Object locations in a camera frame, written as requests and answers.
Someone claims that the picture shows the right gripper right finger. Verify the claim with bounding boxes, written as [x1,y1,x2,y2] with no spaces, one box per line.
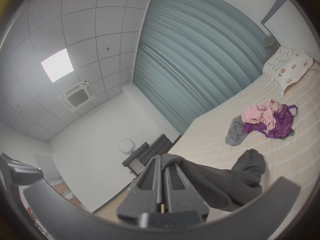
[162,163,210,222]

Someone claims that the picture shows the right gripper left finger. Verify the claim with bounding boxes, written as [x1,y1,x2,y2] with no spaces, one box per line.
[117,155,162,221]

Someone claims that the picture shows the black T-shirt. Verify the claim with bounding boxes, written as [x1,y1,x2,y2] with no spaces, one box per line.
[161,149,266,212]

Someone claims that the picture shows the bed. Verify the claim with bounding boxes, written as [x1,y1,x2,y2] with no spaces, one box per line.
[171,0,318,237]

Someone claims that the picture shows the black chest of drawers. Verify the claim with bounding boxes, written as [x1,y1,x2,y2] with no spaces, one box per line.
[122,133,173,177]

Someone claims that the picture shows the round white mirror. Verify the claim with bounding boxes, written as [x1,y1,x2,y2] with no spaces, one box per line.
[119,138,137,155]

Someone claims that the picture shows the grey garment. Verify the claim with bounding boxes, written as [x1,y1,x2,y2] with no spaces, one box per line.
[225,116,247,146]

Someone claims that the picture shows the pink garment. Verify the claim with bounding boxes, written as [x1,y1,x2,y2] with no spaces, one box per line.
[241,99,282,131]

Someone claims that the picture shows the ceiling air conditioner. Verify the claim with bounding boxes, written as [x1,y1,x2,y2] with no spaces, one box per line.
[57,79,96,112]

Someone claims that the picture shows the purple garment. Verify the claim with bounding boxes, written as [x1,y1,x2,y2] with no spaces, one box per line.
[243,104,298,139]

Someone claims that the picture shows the blue-green curtain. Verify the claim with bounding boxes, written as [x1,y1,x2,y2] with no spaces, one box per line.
[132,0,275,136]

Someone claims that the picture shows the square ceiling light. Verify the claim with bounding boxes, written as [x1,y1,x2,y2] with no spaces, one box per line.
[41,48,75,83]

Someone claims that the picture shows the white printed pillow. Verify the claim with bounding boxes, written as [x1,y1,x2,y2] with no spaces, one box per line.
[262,46,314,96]

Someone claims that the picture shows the grey bedside table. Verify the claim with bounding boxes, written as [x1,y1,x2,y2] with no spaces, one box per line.
[264,35,282,54]

